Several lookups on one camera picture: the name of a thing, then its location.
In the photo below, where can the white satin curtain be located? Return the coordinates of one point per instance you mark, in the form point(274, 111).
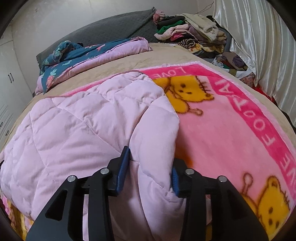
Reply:
point(266, 46)

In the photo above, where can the blue floral quilt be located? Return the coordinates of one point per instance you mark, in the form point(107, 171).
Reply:
point(115, 51)

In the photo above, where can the pink bear printed blanket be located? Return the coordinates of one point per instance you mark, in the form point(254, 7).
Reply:
point(219, 129)

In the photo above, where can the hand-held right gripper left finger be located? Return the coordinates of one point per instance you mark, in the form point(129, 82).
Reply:
point(122, 172)

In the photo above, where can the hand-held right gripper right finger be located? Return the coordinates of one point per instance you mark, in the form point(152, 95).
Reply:
point(175, 183)

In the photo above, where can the pile of mixed clothes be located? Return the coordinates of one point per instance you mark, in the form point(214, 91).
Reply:
point(196, 34)

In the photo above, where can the white wardrobe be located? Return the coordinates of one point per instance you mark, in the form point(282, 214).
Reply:
point(9, 104)

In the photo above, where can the pink quilted jacket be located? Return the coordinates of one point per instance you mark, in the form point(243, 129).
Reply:
point(81, 139)

